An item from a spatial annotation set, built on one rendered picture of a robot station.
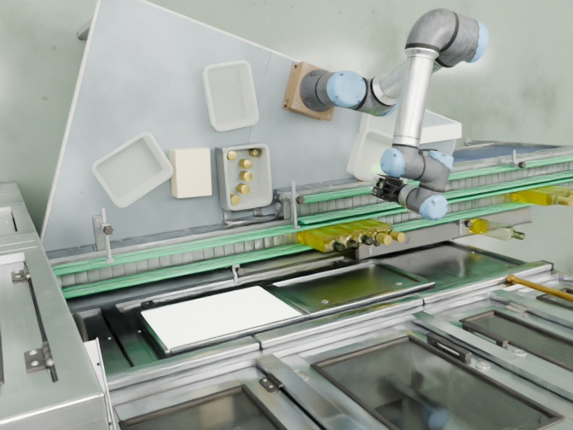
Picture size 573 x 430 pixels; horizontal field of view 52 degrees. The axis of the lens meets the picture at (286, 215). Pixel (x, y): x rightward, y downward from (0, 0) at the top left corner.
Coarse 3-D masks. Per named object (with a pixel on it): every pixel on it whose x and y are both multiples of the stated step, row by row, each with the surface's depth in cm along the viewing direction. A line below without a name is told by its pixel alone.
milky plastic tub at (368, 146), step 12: (360, 132) 196; (372, 132) 193; (384, 132) 195; (360, 144) 192; (372, 144) 202; (384, 144) 204; (360, 156) 192; (372, 156) 202; (348, 168) 197; (360, 168) 201; (372, 168) 203; (372, 180) 195
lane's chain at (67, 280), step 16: (448, 208) 245; (464, 208) 249; (256, 240) 206; (272, 240) 209; (288, 240) 212; (176, 256) 194; (192, 256) 196; (208, 256) 199; (80, 272) 180; (96, 272) 182; (128, 272) 187
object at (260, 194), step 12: (264, 144) 206; (240, 156) 210; (264, 156) 208; (228, 168) 209; (240, 168) 211; (252, 168) 213; (264, 168) 210; (228, 180) 202; (240, 180) 212; (252, 180) 214; (264, 180) 211; (228, 192) 202; (252, 192) 215; (264, 192) 213; (228, 204) 203; (240, 204) 209; (252, 204) 208; (264, 204) 210
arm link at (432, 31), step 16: (432, 16) 159; (448, 16) 159; (416, 32) 159; (432, 32) 158; (448, 32) 159; (416, 48) 158; (432, 48) 158; (416, 64) 159; (432, 64) 161; (416, 80) 159; (400, 96) 163; (416, 96) 159; (400, 112) 162; (416, 112) 160; (400, 128) 161; (416, 128) 160; (400, 144) 161; (416, 144) 161; (384, 160) 162; (400, 160) 159; (416, 160) 162; (400, 176) 162; (416, 176) 163
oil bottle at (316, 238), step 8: (304, 232) 207; (312, 232) 203; (320, 232) 202; (328, 232) 201; (304, 240) 208; (312, 240) 203; (320, 240) 198; (328, 240) 195; (336, 240) 196; (320, 248) 199; (328, 248) 196
